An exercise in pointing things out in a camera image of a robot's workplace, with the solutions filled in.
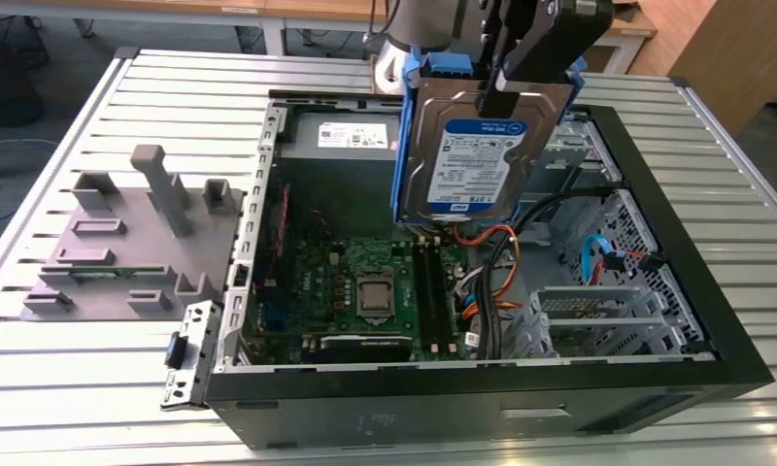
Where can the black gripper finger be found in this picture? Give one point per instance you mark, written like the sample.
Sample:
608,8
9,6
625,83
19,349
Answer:
497,29
551,43

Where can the hard disk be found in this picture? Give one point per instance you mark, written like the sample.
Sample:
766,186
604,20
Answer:
467,160

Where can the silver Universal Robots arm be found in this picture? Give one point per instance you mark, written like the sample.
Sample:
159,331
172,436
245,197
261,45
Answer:
427,24

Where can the metal disk bay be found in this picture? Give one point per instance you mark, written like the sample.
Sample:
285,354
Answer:
589,293

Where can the metal optical drive cage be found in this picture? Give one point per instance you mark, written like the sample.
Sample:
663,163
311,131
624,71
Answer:
569,165

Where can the wooden cabinet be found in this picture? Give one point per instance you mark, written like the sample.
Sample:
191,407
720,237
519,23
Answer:
739,58

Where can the grey power supply unit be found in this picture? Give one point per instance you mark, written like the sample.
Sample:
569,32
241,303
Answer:
336,194

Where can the long wooden top desk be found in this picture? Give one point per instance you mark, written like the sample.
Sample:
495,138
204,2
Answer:
188,7

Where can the black RAM slot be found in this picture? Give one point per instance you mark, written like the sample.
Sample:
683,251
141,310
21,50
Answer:
427,291
444,291

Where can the green motherboard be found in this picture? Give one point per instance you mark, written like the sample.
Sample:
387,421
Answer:
324,272

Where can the CPU socket with silver CPU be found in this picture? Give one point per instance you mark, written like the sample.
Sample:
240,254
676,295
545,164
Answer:
377,296

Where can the black graphics card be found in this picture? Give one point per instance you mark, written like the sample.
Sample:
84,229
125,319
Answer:
363,347

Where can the grey parts rack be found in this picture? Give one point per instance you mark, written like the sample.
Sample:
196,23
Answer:
136,233

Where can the black mesh waste bin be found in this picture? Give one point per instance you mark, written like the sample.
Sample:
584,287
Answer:
13,97

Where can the black open PC case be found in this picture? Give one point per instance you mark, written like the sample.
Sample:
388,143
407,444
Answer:
427,412

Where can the green RAM stick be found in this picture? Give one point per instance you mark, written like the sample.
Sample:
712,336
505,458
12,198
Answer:
104,275

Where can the wooden desk white frame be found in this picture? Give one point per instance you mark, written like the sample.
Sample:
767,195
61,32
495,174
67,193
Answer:
631,29

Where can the grey expansion slot retainer bracket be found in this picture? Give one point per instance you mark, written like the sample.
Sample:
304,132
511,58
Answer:
195,340

